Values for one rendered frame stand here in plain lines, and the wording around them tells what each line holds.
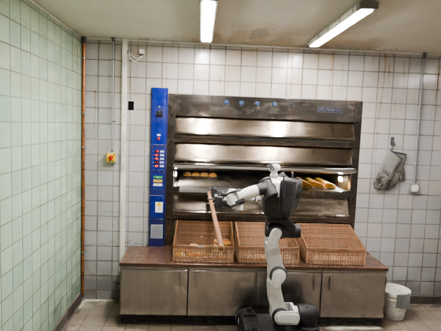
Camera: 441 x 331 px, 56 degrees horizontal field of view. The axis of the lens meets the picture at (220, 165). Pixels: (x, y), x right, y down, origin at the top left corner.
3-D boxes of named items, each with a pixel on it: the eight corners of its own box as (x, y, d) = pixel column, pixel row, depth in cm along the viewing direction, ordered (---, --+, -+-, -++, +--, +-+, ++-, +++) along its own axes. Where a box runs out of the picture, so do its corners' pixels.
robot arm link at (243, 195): (233, 207, 303) (261, 197, 307) (227, 190, 306) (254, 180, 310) (231, 209, 314) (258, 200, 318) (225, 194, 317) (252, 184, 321)
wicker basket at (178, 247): (175, 245, 421) (176, 219, 419) (231, 247, 423) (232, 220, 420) (171, 262, 373) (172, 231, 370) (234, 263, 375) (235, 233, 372)
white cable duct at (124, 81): (119, 271, 423) (122, 39, 400) (124, 271, 423) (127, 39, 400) (119, 272, 421) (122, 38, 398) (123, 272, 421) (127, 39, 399)
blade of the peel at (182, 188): (237, 193, 392) (237, 190, 391) (178, 192, 388) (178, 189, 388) (233, 187, 427) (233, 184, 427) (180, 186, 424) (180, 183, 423)
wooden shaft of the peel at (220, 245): (224, 251, 211) (224, 245, 211) (218, 251, 211) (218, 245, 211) (210, 194, 381) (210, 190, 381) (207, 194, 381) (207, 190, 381)
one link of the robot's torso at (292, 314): (293, 315, 358) (294, 300, 356) (299, 326, 338) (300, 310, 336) (270, 315, 356) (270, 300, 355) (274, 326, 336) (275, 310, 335)
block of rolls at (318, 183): (281, 180, 498) (281, 176, 497) (321, 181, 500) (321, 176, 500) (293, 188, 437) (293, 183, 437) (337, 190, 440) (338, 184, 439)
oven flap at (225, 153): (174, 161, 413) (174, 141, 418) (351, 167, 423) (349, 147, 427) (174, 160, 409) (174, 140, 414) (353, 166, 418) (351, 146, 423)
